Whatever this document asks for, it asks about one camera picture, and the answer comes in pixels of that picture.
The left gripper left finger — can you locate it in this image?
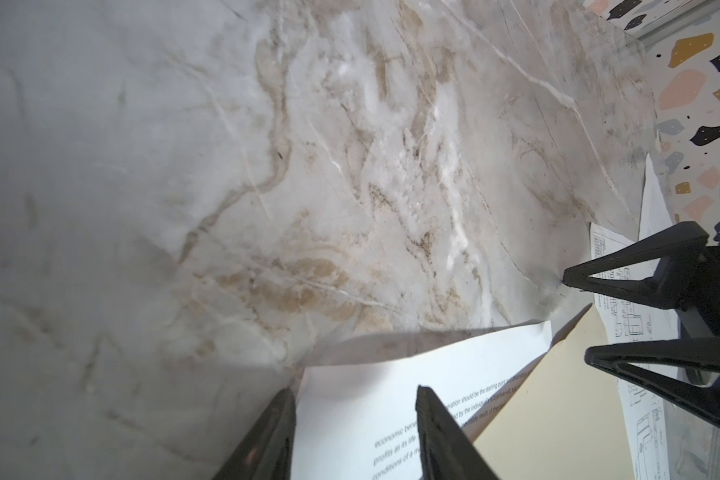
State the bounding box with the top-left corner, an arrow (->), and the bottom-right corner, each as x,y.
212,388 -> 296,480

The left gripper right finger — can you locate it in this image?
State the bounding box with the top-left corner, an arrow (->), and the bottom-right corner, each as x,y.
415,386 -> 498,480

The text printed paper sheet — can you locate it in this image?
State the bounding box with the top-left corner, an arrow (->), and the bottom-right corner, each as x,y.
291,321 -> 553,479

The technical drawing paper sheet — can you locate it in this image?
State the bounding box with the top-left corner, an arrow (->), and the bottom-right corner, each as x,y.
589,221 -> 682,480

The beige manila folder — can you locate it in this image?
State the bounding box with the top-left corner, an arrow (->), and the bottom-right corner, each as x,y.
474,306 -> 635,479

